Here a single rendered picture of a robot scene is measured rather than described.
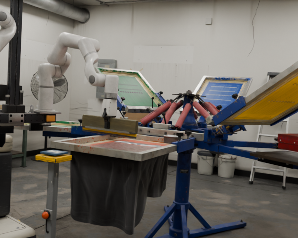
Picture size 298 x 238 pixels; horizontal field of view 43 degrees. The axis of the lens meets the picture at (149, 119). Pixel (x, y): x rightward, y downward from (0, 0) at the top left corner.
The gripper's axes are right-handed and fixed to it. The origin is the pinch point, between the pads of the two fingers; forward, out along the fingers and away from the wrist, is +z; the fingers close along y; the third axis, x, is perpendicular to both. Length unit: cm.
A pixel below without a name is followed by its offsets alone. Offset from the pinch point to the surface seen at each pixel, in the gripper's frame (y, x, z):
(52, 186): 34.5, -9.7, 30.8
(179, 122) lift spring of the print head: -92, 8, 2
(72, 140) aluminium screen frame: -0.1, -24.7, 12.0
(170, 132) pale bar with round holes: -66, 11, 7
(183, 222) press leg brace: -112, 11, 87
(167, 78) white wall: -458, -162, -47
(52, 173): 34.5, -9.9, 24.0
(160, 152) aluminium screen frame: -8.2, 29.9, 12.8
